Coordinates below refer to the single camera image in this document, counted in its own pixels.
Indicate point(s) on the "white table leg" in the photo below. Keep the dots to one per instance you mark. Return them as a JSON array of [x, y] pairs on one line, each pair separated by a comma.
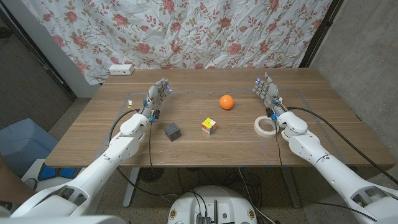
[[130, 189]]

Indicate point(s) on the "black backdrop pole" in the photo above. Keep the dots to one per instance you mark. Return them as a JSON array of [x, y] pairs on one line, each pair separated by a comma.
[[320, 31]]

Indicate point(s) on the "orange ball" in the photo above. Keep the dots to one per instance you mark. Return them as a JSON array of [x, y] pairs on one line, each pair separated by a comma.
[[226, 102]]

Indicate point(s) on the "black round floor object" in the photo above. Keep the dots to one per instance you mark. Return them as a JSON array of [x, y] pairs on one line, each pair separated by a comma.
[[151, 175]]

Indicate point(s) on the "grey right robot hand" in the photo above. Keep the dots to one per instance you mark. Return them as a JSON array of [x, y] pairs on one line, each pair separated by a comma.
[[270, 93]]

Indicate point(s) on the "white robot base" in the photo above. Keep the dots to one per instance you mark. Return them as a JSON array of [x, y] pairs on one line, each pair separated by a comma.
[[186, 205]]

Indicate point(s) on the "person's brown leg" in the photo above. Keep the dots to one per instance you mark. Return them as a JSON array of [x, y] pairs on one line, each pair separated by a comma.
[[12, 183]]

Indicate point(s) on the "white platform with blue pads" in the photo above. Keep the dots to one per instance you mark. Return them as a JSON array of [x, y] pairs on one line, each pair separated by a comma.
[[34, 174]]

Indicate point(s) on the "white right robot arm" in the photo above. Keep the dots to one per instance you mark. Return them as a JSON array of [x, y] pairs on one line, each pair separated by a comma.
[[326, 168]]

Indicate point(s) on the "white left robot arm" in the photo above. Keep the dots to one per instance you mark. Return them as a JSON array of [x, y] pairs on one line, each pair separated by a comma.
[[102, 165]]

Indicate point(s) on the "multicoloured Rubik's cube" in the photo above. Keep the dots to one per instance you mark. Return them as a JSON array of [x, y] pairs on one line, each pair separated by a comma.
[[209, 126]]

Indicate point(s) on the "white power strip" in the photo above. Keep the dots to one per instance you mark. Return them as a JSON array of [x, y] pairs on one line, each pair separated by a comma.
[[121, 69]]

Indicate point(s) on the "dark grey block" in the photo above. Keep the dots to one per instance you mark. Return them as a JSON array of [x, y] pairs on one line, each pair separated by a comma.
[[172, 131]]

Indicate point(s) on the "grey sneaker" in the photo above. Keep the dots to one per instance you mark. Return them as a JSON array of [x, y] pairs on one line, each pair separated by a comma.
[[30, 184]]

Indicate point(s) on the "cream masking tape roll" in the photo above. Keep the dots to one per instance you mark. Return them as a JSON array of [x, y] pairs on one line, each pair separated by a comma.
[[259, 130]]

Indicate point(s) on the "grey table leg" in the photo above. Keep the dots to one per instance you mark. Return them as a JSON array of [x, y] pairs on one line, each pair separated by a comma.
[[292, 189]]

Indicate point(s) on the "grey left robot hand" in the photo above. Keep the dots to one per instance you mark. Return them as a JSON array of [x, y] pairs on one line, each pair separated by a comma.
[[155, 96]]

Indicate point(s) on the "floral print backdrop cloth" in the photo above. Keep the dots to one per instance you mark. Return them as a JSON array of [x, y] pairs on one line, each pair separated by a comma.
[[186, 31]]

